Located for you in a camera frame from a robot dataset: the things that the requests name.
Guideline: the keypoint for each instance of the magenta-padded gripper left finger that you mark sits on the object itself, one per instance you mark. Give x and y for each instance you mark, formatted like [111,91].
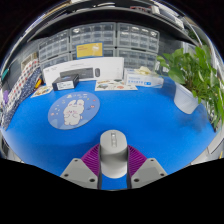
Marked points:
[77,170]

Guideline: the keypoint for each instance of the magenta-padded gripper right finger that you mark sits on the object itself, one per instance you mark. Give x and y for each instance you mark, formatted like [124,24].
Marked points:
[149,170]

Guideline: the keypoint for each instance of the grey computer mouse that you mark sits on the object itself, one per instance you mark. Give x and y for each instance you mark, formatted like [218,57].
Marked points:
[113,156]

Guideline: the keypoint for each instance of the round rabbit-print mouse pad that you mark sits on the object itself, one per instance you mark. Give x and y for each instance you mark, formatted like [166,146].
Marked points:
[73,110]

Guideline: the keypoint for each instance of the white plant pot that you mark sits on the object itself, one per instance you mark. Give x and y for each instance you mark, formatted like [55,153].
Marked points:
[185,98]

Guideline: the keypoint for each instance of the sticker sheet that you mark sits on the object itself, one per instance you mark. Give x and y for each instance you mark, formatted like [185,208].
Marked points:
[115,85]
[42,91]

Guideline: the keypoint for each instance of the small black box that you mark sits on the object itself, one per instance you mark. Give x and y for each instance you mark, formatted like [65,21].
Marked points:
[65,82]

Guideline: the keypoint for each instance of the white and blue tissue box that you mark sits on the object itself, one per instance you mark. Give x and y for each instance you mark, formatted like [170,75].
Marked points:
[143,80]

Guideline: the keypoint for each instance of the long white keyboard box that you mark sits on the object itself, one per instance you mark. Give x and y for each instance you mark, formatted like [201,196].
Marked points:
[80,65]

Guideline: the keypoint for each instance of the red and blue checked cloth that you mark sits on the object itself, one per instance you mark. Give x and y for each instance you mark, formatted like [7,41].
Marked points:
[23,80]

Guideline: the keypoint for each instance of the green leafy plant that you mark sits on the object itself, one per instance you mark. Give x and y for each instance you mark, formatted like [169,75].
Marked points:
[196,71]

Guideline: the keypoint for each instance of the yellow box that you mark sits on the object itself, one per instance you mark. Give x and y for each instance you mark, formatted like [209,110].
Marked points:
[89,50]

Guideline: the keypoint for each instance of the dark wall shelf unit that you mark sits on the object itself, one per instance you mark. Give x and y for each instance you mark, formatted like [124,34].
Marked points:
[110,15]

